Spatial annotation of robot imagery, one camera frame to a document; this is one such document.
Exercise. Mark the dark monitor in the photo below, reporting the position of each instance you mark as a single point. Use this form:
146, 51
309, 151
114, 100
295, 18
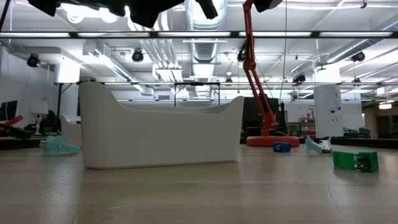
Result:
7, 110

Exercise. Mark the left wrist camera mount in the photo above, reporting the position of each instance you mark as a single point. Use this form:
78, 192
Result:
149, 14

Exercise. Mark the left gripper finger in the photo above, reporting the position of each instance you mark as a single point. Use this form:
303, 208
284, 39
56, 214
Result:
43, 6
207, 9

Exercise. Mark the white pillar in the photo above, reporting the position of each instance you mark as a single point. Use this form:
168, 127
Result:
326, 102

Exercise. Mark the white plastic bin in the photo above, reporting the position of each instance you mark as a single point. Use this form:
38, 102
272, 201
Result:
155, 137
71, 130

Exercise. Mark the blue mini stapler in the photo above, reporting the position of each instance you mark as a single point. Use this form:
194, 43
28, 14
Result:
286, 147

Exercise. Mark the white table lamp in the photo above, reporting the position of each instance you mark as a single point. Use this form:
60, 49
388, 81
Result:
39, 107

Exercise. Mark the red shelf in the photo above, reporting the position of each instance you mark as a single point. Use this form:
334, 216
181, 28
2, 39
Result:
308, 127

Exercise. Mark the black folding table frame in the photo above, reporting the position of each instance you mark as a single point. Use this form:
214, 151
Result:
197, 83

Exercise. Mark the lit wall sign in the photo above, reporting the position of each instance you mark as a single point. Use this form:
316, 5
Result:
385, 106

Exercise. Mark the black screen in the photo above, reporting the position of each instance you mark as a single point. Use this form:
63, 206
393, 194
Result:
248, 118

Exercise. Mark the silver ventilation duct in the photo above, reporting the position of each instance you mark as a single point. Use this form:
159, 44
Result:
203, 49

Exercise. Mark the red desk lamp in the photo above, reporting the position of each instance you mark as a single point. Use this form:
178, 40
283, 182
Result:
272, 141

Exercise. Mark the green mini stapler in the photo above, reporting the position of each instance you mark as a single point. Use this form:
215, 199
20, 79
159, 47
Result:
345, 160

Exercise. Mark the black ceiling spotlight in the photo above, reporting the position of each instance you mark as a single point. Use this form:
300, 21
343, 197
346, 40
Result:
299, 78
358, 56
32, 60
137, 56

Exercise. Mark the black aluminium table frame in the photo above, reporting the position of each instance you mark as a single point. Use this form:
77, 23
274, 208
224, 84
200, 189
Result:
367, 143

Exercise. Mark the pale teal staple remover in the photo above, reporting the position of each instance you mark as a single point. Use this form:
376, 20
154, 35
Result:
312, 147

